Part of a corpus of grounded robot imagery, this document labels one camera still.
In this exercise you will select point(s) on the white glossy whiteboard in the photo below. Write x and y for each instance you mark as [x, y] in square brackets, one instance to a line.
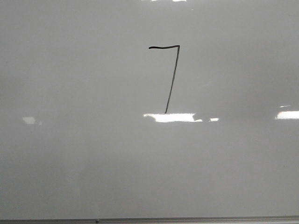
[149, 108]

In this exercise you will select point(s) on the grey aluminium whiteboard frame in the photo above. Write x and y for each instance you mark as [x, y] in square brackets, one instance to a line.
[176, 220]

